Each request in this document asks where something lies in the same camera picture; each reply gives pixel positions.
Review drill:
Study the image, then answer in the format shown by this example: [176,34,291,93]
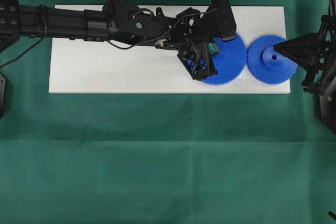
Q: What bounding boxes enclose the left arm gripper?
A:
[154,7,219,81]

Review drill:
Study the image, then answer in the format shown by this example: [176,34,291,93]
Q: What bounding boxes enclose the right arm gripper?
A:
[274,15,335,94]

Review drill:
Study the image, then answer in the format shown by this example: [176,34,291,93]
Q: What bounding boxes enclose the large blue gear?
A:
[202,33,247,85]

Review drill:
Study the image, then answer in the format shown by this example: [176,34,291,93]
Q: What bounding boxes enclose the small blue gear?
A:
[246,35,298,85]

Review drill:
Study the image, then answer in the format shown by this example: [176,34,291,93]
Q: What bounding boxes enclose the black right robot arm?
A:
[274,0,335,132]

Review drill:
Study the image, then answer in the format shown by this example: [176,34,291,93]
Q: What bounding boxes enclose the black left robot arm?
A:
[1,0,219,81]

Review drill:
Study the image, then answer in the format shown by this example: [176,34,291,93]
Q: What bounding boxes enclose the white rectangular board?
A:
[49,6,291,94]

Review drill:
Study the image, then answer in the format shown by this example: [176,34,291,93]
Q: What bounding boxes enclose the green table cloth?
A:
[0,0,336,224]

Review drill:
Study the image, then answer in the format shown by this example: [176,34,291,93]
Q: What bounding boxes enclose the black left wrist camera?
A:
[199,0,237,42]

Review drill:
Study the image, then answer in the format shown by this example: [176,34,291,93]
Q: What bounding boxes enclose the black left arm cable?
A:
[0,4,218,69]

